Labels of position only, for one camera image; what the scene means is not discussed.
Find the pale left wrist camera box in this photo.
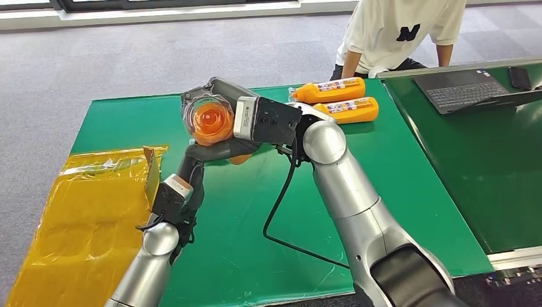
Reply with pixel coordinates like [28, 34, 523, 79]
[151, 173, 194, 224]

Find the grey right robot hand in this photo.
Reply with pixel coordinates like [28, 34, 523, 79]
[181, 77, 260, 163]

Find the yellow plastic bag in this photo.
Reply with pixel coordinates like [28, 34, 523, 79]
[4, 145, 170, 307]

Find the black phone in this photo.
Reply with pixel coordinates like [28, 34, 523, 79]
[507, 66, 532, 91]

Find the dark grey laptop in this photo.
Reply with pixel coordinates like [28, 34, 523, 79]
[412, 68, 542, 115]

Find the brown cardboard piece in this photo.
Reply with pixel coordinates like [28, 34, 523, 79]
[143, 146, 162, 210]

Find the green mat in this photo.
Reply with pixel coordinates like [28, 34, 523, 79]
[70, 78, 495, 307]

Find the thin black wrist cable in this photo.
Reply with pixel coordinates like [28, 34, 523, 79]
[135, 212, 166, 233]

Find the white window sill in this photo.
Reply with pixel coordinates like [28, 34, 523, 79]
[0, 2, 360, 33]

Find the dark window frame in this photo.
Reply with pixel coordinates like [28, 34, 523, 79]
[0, 0, 299, 13]

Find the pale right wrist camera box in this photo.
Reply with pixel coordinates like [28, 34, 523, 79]
[233, 96, 304, 148]

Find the long black cable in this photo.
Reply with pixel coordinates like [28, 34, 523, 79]
[262, 146, 352, 271]

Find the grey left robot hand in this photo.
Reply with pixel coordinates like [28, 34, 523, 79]
[176, 144, 208, 217]

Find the person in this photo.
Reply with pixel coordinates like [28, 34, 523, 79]
[330, 0, 467, 81]

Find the metal rail with bolts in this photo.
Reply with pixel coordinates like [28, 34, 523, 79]
[486, 264, 542, 289]

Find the aluminium framed green table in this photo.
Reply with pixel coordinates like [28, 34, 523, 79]
[376, 57, 542, 272]

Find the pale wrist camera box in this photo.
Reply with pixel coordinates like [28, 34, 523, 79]
[151, 173, 194, 224]
[233, 96, 304, 148]

